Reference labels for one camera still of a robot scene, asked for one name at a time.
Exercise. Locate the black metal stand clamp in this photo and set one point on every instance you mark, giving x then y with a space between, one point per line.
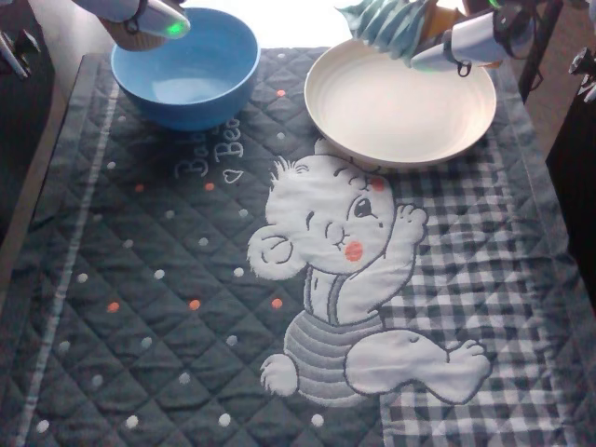
21 53
584 70

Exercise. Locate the brown toy cupcake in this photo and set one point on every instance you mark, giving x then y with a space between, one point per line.
135 41

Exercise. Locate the blue bowl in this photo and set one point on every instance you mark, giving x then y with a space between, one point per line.
195 107

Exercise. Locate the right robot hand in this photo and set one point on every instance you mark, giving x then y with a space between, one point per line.
475 42

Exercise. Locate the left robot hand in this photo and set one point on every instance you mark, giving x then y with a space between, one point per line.
163 18

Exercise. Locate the mint toy ice cream cone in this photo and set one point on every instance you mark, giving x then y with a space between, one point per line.
386 28

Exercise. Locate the black stand pole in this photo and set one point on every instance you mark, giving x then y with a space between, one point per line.
535 65

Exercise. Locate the white round plate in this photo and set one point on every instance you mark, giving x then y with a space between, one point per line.
396 107

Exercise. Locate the grey quilt with printed bear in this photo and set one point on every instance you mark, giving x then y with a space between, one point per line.
163 279

